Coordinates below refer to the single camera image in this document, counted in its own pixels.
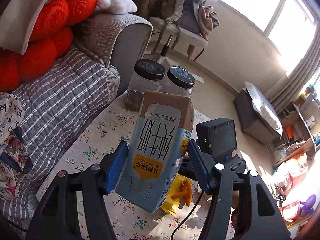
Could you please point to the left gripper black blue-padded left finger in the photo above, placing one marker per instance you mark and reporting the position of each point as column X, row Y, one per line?
column 56, row 216

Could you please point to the white plush toy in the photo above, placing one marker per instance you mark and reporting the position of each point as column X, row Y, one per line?
column 117, row 7

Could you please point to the blue brown milk carton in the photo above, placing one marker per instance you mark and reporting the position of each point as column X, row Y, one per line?
column 158, row 145

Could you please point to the white office chair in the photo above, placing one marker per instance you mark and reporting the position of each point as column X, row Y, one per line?
column 180, row 34

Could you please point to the left black-lid plastic jar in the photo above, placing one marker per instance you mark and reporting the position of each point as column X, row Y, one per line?
column 147, row 75

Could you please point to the right black-lid plastic jar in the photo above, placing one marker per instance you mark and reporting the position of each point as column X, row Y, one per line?
column 177, row 81

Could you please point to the white quilted ottoman cover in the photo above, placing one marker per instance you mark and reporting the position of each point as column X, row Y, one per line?
column 264, row 109

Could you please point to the wooden shelf unit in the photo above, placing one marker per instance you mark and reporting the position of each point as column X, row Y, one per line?
column 300, row 122

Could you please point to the yellow wrapper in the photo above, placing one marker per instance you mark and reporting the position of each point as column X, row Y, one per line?
column 170, row 206

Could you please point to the grey sofa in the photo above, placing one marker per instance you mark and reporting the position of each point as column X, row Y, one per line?
column 117, row 40

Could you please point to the grey window curtain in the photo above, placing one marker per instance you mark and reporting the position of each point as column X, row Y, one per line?
column 289, row 87

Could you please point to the small orange peel piece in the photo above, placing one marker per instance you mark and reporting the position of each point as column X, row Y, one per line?
column 185, row 192

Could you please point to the black-lid plastic jar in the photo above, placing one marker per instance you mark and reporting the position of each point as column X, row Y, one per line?
column 177, row 81
column 147, row 75

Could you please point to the grey backpack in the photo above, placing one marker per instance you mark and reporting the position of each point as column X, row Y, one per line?
column 183, row 13

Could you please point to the purple balloon toy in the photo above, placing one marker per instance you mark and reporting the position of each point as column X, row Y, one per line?
column 306, row 208

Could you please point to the dark grey ottoman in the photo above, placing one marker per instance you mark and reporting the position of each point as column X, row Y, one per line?
column 251, row 122

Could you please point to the red knotted cushion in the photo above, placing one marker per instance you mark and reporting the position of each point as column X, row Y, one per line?
column 49, row 39

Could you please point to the grey striped quilted sofa cover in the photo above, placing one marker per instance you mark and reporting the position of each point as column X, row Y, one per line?
column 58, row 107

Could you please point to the floral patterned bag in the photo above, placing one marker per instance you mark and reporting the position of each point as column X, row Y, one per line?
column 15, row 159

